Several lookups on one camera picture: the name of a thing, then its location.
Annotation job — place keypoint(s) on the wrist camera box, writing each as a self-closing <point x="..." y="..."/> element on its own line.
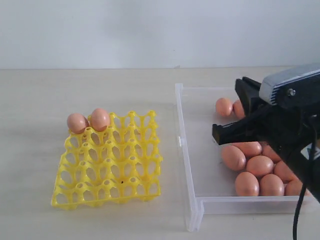
<point x="294" y="87"/>

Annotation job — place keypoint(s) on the clear plastic box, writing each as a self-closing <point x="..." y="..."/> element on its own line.
<point x="209" y="186"/>

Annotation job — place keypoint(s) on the yellow plastic egg tray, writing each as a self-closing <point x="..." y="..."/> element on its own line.
<point x="119" y="164"/>

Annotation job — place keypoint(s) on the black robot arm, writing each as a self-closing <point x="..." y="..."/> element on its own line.
<point x="291" y="127"/>

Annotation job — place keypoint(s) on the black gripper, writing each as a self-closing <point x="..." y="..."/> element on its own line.
<point x="292" y="133"/>

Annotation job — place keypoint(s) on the brown egg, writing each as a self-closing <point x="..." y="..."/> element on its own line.
<point x="224" y="107"/>
<point x="271" y="185"/>
<point x="293" y="188"/>
<point x="233" y="158"/>
<point x="267" y="151"/>
<point x="250" y="149"/>
<point x="284" y="172"/>
<point x="77" y="123"/>
<point x="99" y="119"/>
<point x="259" y="166"/>
<point x="238" y="109"/>
<point x="247" y="185"/>

